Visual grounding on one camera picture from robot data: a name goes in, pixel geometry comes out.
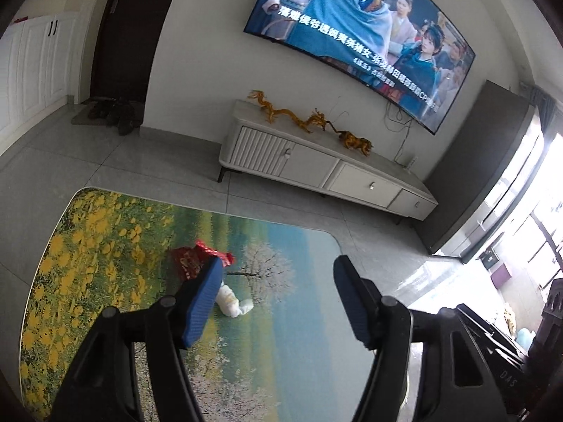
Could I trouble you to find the black television cable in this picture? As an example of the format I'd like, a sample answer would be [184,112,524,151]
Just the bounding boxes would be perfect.
[385,97,414,163]

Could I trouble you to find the grey tall cabinet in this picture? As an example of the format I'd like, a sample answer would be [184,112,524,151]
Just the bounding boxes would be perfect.
[416,79,543,264]

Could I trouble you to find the golden dragon figurine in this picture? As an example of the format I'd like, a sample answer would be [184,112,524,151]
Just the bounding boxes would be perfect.
[247,89,330,133]

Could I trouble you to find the grey curtain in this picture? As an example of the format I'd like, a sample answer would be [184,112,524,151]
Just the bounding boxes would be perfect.
[525,83,563,137]

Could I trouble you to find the white television cabinet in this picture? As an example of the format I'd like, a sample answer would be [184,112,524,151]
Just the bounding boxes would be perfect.
[217,99,439,225]

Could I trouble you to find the wall television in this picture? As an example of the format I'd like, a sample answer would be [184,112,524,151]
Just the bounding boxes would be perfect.
[243,0,477,136]

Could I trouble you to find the golden tiger figurine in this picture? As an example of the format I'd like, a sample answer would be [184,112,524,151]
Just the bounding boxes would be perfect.
[336,128,374,158]

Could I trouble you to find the purple box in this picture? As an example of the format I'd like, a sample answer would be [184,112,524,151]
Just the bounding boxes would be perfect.
[490,264,515,288]

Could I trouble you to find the dark wooden furniture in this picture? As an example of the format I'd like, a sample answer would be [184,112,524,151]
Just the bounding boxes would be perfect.
[525,279,563,405]

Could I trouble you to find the dark shoe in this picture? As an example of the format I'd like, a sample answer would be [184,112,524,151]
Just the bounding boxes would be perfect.
[86,99,116,120]
[108,99,145,136]

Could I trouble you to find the small red foil wrapper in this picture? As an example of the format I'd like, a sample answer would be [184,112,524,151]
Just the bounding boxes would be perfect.
[169,239,235,281]

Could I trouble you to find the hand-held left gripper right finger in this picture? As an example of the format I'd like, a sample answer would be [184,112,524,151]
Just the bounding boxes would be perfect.
[333,255,511,422]

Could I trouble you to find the white tissue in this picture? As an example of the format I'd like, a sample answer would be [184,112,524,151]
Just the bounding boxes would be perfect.
[214,284,255,317]

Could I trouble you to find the dark brown door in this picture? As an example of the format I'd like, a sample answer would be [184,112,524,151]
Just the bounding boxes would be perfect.
[90,0,190,104]

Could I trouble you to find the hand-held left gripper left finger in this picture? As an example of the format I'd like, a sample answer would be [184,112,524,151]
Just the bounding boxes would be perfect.
[50,255,225,422]

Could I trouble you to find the white hallway cupboard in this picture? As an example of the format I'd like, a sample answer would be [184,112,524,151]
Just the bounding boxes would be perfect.
[0,0,116,150]

